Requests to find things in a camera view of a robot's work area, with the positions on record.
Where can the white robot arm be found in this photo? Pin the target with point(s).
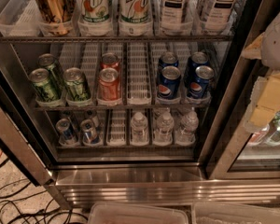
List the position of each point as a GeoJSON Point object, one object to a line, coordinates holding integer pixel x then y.
{"type": "Point", "coordinates": [270, 47]}

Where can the front right pepsi can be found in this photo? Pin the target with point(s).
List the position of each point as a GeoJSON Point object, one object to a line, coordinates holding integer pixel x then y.
{"type": "Point", "coordinates": [200, 81]}

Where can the white tea bottle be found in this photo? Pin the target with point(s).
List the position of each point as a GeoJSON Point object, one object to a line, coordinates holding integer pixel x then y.
{"type": "Point", "coordinates": [214, 15]}
{"type": "Point", "coordinates": [174, 14]}

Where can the stainless steel fridge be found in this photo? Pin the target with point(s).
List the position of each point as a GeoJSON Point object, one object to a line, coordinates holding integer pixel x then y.
{"type": "Point", "coordinates": [220, 166]}

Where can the middle water bottle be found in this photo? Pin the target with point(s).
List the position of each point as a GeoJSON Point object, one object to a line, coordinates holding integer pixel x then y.
{"type": "Point", "coordinates": [164, 128]}

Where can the steel fridge door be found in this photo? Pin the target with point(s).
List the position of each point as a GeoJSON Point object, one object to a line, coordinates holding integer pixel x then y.
{"type": "Point", "coordinates": [19, 138]}

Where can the left 7up bottle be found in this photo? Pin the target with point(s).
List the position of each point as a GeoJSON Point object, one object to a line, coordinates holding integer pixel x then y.
{"type": "Point", "coordinates": [94, 11]}

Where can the left small blue can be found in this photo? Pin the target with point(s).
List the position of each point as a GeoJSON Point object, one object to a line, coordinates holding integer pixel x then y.
{"type": "Point", "coordinates": [66, 130]}

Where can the front orange can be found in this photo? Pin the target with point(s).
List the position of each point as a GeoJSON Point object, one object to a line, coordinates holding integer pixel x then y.
{"type": "Point", "coordinates": [109, 84]}

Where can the green can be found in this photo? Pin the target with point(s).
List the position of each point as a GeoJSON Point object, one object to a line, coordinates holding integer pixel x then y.
{"type": "Point", "coordinates": [76, 84]}
{"type": "Point", "coordinates": [49, 62]}
{"type": "Point", "coordinates": [45, 87]}

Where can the back right pepsi can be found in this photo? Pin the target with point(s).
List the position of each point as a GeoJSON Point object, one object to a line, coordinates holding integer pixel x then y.
{"type": "Point", "coordinates": [196, 59]}

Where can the gold tall can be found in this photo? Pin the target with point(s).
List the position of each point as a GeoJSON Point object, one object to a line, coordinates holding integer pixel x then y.
{"type": "Point", "coordinates": [56, 13]}

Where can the water bottle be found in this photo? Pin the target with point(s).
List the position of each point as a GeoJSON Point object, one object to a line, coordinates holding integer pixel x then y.
{"type": "Point", "coordinates": [185, 134]}
{"type": "Point", "coordinates": [139, 125]}
{"type": "Point", "coordinates": [164, 128]}

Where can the left white tea bottle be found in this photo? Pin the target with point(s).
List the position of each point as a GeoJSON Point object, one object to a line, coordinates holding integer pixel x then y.
{"type": "Point", "coordinates": [174, 14]}

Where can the left clear plastic bin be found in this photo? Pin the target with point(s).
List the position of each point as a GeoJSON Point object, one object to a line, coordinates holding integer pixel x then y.
{"type": "Point", "coordinates": [120, 213]}

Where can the back orange can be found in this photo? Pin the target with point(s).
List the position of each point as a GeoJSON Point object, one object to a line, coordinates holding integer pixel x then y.
{"type": "Point", "coordinates": [110, 60]}

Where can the clear plastic bin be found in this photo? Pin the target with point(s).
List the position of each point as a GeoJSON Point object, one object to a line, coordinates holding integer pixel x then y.
{"type": "Point", "coordinates": [230, 213]}
{"type": "Point", "coordinates": [120, 213]}

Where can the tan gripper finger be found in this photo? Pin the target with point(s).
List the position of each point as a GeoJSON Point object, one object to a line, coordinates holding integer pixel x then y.
{"type": "Point", "coordinates": [253, 51]}
{"type": "Point", "coordinates": [264, 102]}

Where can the right small blue can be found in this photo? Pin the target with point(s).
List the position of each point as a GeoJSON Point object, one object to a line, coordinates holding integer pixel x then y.
{"type": "Point", "coordinates": [90, 135]}

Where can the orange can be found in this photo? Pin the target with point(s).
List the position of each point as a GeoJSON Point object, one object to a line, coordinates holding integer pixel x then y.
{"type": "Point", "coordinates": [109, 84]}
{"type": "Point", "coordinates": [110, 60]}

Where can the pepsi can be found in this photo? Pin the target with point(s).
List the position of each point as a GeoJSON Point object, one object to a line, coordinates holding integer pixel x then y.
{"type": "Point", "coordinates": [168, 83]}
{"type": "Point", "coordinates": [196, 59]}
{"type": "Point", "coordinates": [168, 58]}
{"type": "Point", "coordinates": [200, 81]}

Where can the small blue can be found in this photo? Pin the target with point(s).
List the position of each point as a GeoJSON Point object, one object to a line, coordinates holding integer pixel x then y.
{"type": "Point", "coordinates": [90, 135]}
{"type": "Point", "coordinates": [66, 130]}

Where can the back left pepsi can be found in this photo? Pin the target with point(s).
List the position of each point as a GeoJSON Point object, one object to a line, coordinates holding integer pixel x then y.
{"type": "Point", "coordinates": [168, 58]}

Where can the empty white shelf tray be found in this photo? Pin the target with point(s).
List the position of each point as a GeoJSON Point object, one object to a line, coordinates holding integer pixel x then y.
{"type": "Point", "coordinates": [138, 75]}

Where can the right clear plastic bin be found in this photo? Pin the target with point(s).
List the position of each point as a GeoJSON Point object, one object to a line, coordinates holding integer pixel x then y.
{"type": "Point", "coordinates": [230, 213]}

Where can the clear empty top tray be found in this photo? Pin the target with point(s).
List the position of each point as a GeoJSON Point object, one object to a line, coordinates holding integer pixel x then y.
{"type": "Point", "coordinates": [18, 18]}

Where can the right white tea bottle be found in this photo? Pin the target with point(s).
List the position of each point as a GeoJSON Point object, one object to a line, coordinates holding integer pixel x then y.
{"type": "Point", "coordinates": [214, 15]}

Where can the right 7up bottle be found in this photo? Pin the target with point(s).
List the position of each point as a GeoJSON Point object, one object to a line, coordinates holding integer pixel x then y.
{"type": "Point", "coordinates": [134, 11]}

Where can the front left pepsi can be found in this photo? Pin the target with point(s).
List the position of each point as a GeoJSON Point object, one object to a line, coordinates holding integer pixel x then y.
{"type": "Point", "coordinates": [168, 83]}

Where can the right water bottle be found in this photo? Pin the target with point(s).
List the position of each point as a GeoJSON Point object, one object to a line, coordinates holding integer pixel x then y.
{"type": "Point", "coordinates": [185, 134]}

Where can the left water bottle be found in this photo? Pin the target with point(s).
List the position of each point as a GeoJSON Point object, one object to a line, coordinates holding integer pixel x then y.
{"type": "Point", "coordinates": [139, 125]}

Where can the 7up bottle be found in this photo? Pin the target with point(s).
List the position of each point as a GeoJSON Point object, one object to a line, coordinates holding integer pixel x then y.
{"type": "Point", "coordinates": [134, 11]}
{"type": "Point", "coordinates": [94, 11]}

